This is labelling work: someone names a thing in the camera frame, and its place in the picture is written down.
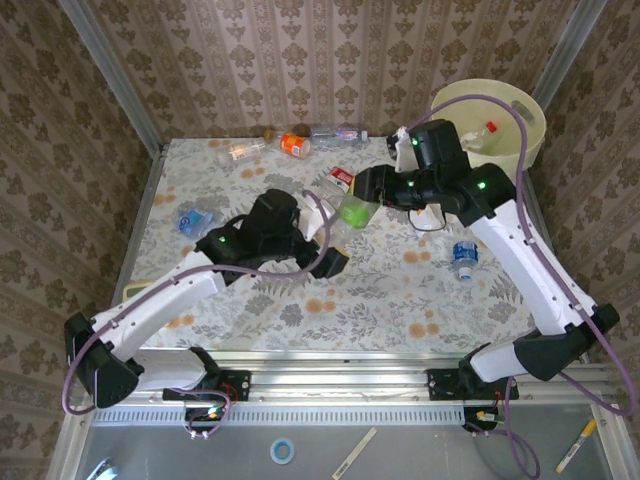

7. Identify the aluminium frame post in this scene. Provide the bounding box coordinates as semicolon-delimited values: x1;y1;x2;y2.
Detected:
529;0;609;101
57;0;169;156

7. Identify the yellow white marker pen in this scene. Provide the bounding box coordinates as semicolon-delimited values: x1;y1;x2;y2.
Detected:
555;418;598;475

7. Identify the flat wooden stick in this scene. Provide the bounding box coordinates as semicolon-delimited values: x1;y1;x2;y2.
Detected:
332;426;379;480

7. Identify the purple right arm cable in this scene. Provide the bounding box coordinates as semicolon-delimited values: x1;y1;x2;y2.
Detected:
405;93;635;480

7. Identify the crushed clear bottle blue label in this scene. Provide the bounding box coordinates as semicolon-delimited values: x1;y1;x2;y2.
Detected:
172;202;214;237

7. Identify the orange label plastic bottle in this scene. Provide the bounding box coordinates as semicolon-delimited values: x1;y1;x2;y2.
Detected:
278;131;312;159

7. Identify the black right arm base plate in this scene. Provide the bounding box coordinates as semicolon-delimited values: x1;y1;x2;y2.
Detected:
425;368;520;402

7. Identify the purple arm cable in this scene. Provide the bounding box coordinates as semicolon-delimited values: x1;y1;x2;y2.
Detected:
60;189;332;441
405;93;635;480

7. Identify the black connector board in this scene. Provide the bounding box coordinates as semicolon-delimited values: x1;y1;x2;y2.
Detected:
184;405;226;426
462;407;504;434

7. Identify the aluminium front mounting rail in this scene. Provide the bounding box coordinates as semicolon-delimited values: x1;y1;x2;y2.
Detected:
69;349;619;407

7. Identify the white orange carton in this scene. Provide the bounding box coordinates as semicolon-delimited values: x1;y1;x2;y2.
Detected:
409;207;444;235

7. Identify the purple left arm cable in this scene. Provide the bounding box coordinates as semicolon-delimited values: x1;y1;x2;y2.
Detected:
60;189;332;441

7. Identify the clear bottle purple label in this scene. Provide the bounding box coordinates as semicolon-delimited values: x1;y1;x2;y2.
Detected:
308;125;370;145

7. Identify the green bottle yellow cap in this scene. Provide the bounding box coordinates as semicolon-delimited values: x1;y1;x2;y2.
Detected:
329;192;380;261

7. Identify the blue white tape roll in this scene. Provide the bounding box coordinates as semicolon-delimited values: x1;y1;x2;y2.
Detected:
269;437;295;464

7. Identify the clear bottle pale orange label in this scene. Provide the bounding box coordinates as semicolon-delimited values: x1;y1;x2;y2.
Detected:
217;139;269;166

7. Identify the floral tablecloth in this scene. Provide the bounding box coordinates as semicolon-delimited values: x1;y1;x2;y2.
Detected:
107;137;569;354

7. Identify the clear bottle red white label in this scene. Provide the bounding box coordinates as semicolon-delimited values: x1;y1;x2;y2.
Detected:
317;166;357;211

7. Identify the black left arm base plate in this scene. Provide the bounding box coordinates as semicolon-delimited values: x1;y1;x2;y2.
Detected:
162;368;251;402

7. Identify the large red label bottle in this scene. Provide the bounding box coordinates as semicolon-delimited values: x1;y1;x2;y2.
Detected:
459;121;500;151

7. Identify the water bottle blue label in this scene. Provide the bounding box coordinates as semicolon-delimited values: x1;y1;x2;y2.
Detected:
449;239;482;281

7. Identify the slotted grey cable duct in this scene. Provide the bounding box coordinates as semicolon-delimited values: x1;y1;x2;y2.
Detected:
92;403;469;427

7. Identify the white bin with yellow liner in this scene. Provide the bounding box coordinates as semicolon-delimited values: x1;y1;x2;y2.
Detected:
427;78;547;221

